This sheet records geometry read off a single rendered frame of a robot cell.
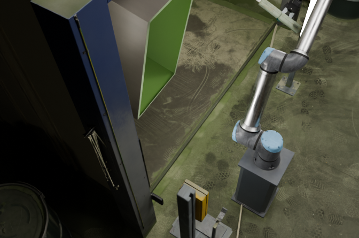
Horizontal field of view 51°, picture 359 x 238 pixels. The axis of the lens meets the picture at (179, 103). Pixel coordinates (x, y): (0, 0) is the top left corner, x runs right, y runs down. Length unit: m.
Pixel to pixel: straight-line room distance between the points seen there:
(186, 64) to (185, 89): 0.34
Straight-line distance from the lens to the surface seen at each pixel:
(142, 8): 2.27
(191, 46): 4.31
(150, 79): 3.41
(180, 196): 1.56
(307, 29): 2.36
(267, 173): 2.76
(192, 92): 3.86
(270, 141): 2.57
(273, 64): 2.31
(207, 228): 2.40
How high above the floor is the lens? 3.07
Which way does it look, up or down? 53 degrees down
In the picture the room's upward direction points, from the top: 3 degrees counter-clockwise
